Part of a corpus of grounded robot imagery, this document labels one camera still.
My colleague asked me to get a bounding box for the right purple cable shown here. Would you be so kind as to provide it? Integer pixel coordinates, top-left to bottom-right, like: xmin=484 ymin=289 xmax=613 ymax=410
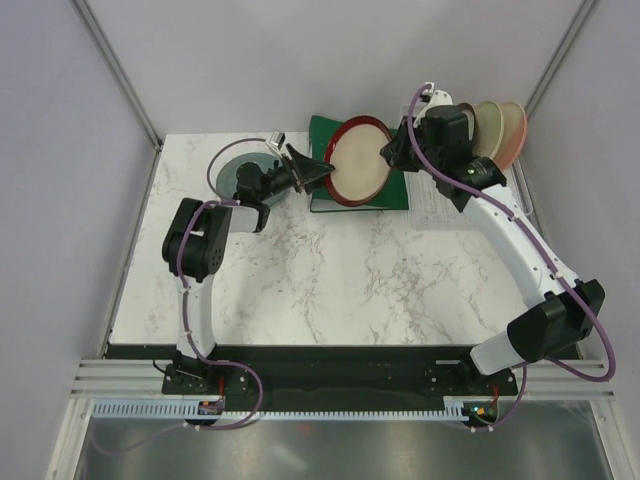
xmin=408 ymin=84 xmax=617 ymax=432

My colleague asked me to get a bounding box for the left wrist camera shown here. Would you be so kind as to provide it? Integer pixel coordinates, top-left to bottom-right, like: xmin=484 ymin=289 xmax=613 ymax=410
xmin=265 ymin=130 xmax=286 ymax=153

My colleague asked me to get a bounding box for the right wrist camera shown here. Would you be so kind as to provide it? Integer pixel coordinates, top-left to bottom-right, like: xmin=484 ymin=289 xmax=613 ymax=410
xmin=420 ymin=82 xmax=453 ymax=109

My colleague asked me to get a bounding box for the left aluminium corner post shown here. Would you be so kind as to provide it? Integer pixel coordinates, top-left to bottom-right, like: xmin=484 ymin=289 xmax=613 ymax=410
xmin=69 ymin=0 xmax=163 ymax=152

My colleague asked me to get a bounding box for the white wire dish rack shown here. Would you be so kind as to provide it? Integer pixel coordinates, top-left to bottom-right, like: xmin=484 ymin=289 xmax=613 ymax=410
xmin=405 ymin=157 xmax=534 ymax=230

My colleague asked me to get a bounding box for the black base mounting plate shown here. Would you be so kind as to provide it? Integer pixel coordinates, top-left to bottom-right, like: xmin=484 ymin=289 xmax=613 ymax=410
xmin=160 ymin=343 xmax=521 ymax=401

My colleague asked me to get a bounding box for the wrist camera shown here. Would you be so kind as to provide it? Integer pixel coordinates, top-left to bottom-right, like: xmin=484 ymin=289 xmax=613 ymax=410
xmin=265 ymin=130 xmax=286 ymax=153
xmin=420 ymin=82 xmax=453 ymax=109

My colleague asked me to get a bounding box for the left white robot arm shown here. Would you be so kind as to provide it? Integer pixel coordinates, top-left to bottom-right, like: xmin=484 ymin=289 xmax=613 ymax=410
xmin=162 ymin=143 xmax=335 ymax=393

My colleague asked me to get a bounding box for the green ring binder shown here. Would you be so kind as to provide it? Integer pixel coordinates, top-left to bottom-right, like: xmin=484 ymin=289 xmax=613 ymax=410
xmin=308 ymin=115 xmax=409 ymax=213

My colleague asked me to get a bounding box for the grey-blue plate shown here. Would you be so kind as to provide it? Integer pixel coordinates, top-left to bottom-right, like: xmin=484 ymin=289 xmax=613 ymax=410
xmin=215 ymin=152 xmax=288 ymax=207

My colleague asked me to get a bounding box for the pink and cream plate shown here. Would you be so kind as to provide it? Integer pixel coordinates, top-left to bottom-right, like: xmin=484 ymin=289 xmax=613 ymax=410
xmin=494 ymin=102 xmax=528 ymax=171

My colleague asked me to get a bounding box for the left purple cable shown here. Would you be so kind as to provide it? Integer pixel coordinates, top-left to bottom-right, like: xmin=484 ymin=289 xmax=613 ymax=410
xmin=92 ymin=137 xmax=267 ymax=455

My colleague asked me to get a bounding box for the aluminium corner post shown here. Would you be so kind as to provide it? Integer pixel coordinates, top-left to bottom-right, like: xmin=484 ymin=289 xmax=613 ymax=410
xmin=69 ymin=0 xmax=163 ymax=152
xmin=525 ymin=0 xmax=602 ymax=118

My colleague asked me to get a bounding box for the purple cable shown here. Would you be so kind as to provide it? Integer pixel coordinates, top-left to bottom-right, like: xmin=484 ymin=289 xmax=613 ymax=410
xmin=92 ymin=137 xmax=267 ymax=455
xmin=408 ymin=84 xmax=617 ymax=432

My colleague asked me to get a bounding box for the right aluminium corner post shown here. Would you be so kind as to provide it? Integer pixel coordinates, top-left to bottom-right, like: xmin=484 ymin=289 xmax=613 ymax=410
xmin=525 ymin=0 xmax=602 ymax=118

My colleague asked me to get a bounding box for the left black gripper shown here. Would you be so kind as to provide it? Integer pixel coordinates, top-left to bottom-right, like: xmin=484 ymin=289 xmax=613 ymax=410
xmin=258 ymin=144 xmax=335 ymax=202

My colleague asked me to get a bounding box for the red rimmed cream plate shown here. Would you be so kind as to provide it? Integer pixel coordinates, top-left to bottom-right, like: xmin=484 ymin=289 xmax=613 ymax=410
xmin=324 ymin=115 xmax=391 ymax=208

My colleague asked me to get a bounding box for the dark rimmed beige plate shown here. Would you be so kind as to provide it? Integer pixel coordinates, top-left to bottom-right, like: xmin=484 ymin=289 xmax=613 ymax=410
xmin=458 ymin=102 xmax=478 ymax=150

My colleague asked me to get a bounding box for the aluminium frame rail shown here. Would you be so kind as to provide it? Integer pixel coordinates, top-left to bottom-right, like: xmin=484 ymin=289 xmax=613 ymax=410
xmin=70 ymin=359 xmax=615 ymax=401

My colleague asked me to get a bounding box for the pale green plate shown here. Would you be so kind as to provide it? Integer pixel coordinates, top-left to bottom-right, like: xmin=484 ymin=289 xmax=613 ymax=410
xmin=474 ymin=101 xmax=505 ymax=159

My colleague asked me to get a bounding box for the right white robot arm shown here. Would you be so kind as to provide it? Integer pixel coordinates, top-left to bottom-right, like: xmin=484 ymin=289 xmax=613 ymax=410
xmin=380 ymin=105 xmax=616 ymax=394

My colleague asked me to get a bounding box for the white slotted cable duct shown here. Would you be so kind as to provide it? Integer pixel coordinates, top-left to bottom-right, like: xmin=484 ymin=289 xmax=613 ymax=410
xmin=91 ymin=398 xmax=484 ymax=421

